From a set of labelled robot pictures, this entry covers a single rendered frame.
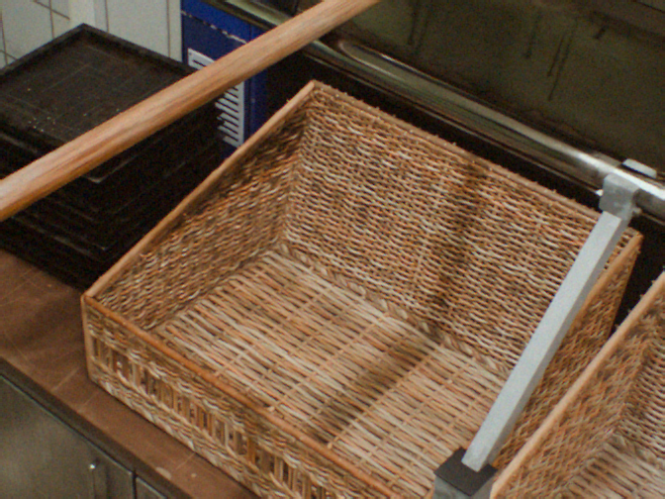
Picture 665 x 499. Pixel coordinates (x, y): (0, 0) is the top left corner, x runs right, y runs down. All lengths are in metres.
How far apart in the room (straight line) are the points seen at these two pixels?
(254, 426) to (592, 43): 0.63
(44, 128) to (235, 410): 0.52
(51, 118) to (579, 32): 0.75
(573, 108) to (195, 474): 0.67
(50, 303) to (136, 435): 0.30
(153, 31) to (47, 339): 0.59
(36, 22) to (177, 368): 1.00
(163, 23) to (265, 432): 0.84
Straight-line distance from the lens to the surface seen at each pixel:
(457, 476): 1.19
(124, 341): 1.68
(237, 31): 1.98
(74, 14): 2.31
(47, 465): 1.95
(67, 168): 1.12
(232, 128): 2.08
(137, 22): 2.21
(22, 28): 2.49
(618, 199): 1.19
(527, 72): 1.69
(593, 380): 1.55
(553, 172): 1.74
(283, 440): 1.54
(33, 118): 1.88
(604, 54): 1.64
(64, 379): 1.81
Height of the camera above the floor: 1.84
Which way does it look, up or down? 39 degrees down
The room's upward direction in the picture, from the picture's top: 3 degrees clockwise
